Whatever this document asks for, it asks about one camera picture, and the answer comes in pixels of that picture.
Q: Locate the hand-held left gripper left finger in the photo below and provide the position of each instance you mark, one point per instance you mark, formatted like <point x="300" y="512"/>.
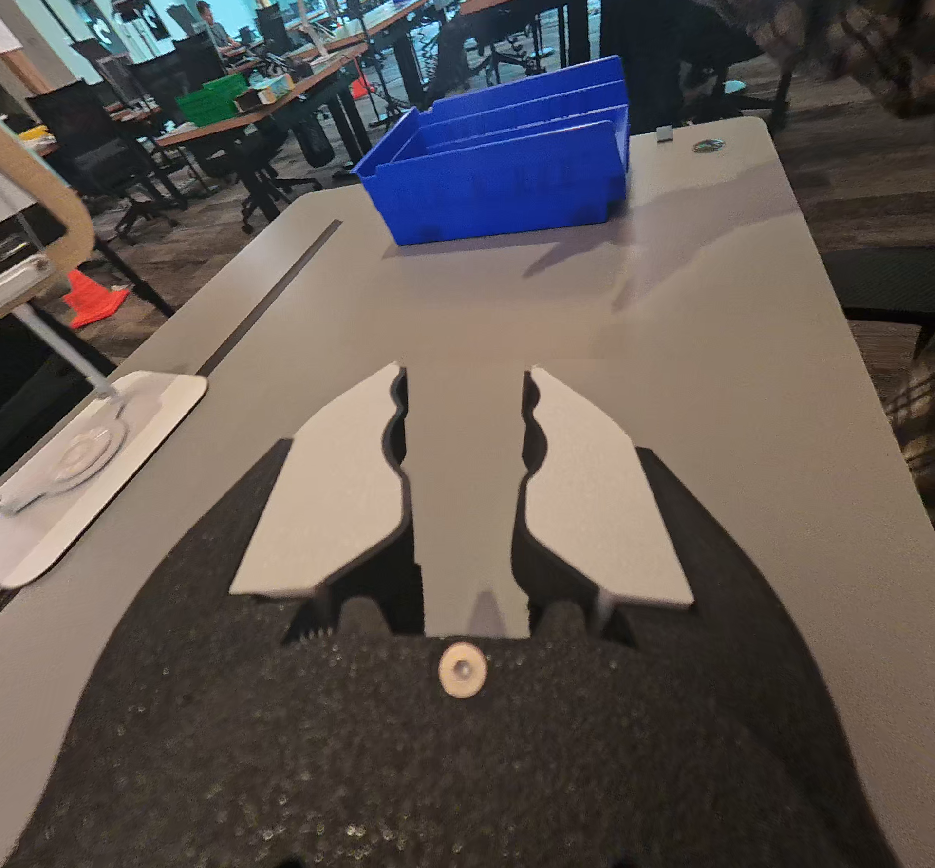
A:
<point x="329" y="510"/>

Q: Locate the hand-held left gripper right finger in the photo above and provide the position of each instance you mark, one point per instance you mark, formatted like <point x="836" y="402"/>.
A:
<point x="606" y="517"/>

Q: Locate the blue plastic bin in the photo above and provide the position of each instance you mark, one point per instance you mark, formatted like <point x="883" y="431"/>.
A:
<point x="511" y="188"/>

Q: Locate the white board stand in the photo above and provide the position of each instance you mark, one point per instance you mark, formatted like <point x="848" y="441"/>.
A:
<point x="146" y="415"/>

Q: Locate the orange traffic cone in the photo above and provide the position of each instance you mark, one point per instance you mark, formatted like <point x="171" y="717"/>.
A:
<point x="91" y="298"/>

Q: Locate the round metal table screw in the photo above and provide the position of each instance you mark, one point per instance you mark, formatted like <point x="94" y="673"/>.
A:
<point x="708" y="146"/>

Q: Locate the green storage bin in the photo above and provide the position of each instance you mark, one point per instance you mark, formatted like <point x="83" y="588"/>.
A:
<point x="208" y="104"/>

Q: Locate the cardboard box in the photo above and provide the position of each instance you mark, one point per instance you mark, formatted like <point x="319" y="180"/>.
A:
<point x="267" y="90"/>

